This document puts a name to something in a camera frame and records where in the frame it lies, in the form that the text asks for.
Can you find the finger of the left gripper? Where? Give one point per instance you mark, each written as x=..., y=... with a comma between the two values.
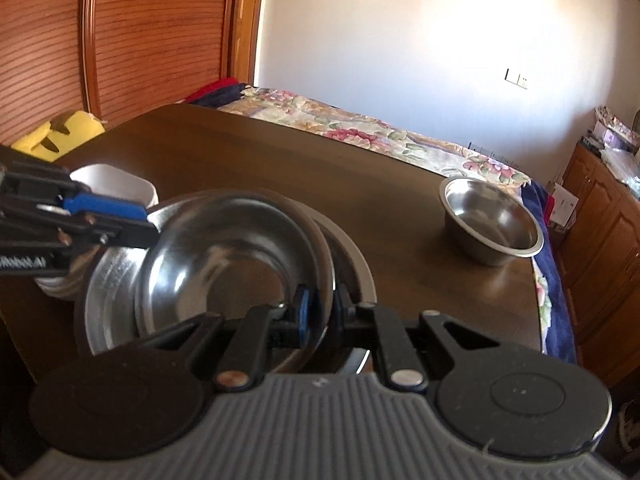
x=37, y=182
x=84, y=219

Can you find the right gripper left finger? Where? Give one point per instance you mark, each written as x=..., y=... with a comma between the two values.
x=245, y=361

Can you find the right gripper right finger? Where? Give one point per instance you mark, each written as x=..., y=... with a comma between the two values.
x=363, y=331

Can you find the large steel bowl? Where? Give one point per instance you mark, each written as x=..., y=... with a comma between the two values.
x=105, y=317

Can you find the medium steel bowl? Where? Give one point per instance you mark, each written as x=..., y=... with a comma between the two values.
x=226, y=251

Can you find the small steel bowl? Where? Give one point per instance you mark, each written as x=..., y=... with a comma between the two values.
x=490, y=225

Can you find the yellow plush toy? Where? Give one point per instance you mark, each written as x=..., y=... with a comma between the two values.
x=60, y=135

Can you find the wooden louvered wardrobe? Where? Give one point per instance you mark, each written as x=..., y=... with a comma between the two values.
x=117, y=59

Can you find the red cloth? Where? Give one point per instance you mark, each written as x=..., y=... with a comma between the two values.
x=209, y=88

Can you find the floral bed quilt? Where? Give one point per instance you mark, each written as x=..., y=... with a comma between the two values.
x=448, y=159

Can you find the blue blanket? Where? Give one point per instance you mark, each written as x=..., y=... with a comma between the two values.
x=557, y=336

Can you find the white paper bag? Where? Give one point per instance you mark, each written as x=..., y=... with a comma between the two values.
x=561, y=208

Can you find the wooden side cabinet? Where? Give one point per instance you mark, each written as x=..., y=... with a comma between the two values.
x=598, y=260

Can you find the wall switch plate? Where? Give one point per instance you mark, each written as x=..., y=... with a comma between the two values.
x=513, y=76

